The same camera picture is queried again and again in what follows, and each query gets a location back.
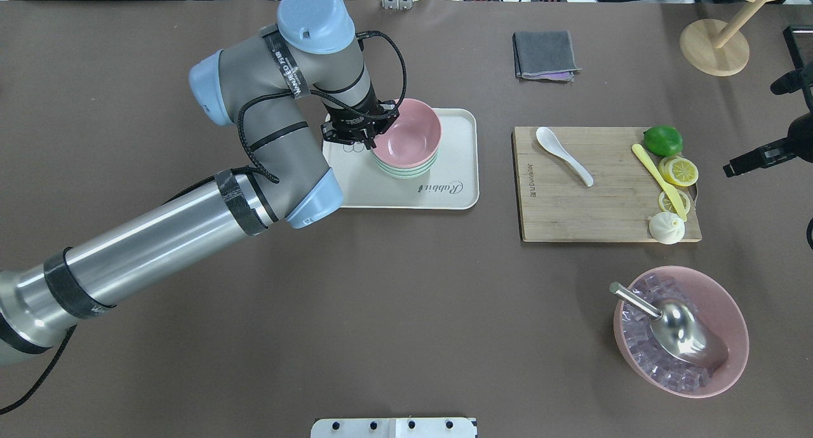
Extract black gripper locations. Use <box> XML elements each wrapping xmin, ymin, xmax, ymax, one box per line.
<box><xmin>321</xmin><ymin>99</ymin><xmax>399</xmax><ymax>150</ymax></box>

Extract small pink bowl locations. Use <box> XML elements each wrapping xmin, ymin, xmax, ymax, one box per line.
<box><xmin>372</xmin><ymin>98</ymin><xmax>442</xmax><ymax>169</ymax></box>

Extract white ceramic spoon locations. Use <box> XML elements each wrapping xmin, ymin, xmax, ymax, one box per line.
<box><xmin>535</xmin><ymin>126</ymin><xmax>595</xmax><ymax>187</ymax></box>

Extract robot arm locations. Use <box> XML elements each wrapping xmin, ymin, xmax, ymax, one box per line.
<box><xmin>2</xmin><ymin>0</ymin><xmax>399</xmax><ymax>366</ymax></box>

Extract large pink ice bowl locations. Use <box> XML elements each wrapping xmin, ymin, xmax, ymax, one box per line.
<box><xmin>613</xmin><ymin>265</ymin><xmax>749</xmax><ymax>399</ymax></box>

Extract stacked green bowls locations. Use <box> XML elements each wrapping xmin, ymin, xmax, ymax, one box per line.
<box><xmin>373</xmin><ymin>150</ymin><xmax>440</xmax><ymax>180</ymax></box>

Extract cream rabbit tray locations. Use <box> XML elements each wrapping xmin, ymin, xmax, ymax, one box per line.
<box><xmin>322</xmin><ymin>108</ymin><xmax>480</xmax><ymax>210</ymax></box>

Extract folded grey cloth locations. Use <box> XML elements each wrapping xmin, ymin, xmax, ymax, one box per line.
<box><xmin>512</xmin><ymin>30</ymin><xmax>581</xmax><ymax>81</ymax></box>

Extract bamboo cutting board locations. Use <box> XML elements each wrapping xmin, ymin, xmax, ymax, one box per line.
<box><xmin>512</xmin><ymin>126</ymin><xmax>702</xmax><ymax>243</ymax></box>

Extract purple cloth under grey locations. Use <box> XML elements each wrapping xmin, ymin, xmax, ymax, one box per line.
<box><xmin>539</xmin><ymin>71</ymin><xmax>575</xmax><ymax>83</ymax></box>

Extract green lime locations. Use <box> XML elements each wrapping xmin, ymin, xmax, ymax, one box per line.
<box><xmin>643</xmin><ymin>125</ymin><xmax>683</xmax><ymax>157</ymax></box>

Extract lemon slice under knife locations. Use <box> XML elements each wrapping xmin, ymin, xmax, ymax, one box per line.
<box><xmin>658</xmin><ymin>189</ymin><xmax>693</xmax><ymax>213</ymax></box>

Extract white steamed bun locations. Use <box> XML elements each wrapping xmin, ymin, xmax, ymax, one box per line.
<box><xmin>648</xmin><ymin>211</ymin><xmax>685</xmax><ymax>245</ymax></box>

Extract yellow plastic knife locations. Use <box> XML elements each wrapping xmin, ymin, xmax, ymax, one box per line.
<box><xmin>631</xmin><ymin>143</ymin><xmax>688</xmax><ymax>222</ymax></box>

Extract stacked lemon slices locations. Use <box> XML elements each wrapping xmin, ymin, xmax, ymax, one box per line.
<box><xmin>658</xmin><ymin>156</ymin><xmax>699</xmax><ymax>187</ymax></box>

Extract wooden cup rack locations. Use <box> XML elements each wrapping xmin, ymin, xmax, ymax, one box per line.
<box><xmin>679</xmin><ymin>0</ymin><xmax>780</xmax><ymax>77</ymax></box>

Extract metal ice scoop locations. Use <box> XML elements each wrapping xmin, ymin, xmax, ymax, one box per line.
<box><xmin>608</xmin><ymin>282</ymin><xmax>729</xmax><ymax>371</ymax></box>

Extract clear ice cubes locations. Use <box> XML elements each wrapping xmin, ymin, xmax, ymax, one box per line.
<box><xmin>621</xmin><ymin>273</ymin><xmax>713</xmax><ymax>394</ymax></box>

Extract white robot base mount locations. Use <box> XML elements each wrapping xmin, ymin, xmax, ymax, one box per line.
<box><xmin>310</xmin><ymin>416</ymin><xmax>478</xmax><ymax>437</ymax></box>

